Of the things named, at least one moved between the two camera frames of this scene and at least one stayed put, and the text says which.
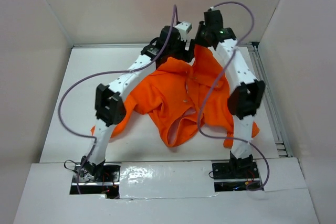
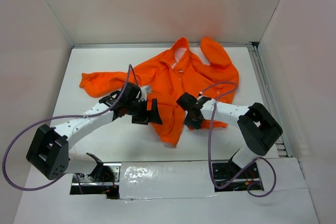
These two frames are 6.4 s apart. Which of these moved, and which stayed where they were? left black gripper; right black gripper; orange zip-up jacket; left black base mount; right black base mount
Moved: left black gripper; orange zip-up jacket; right black gripper
Stayed: right black base mount; left black base mount
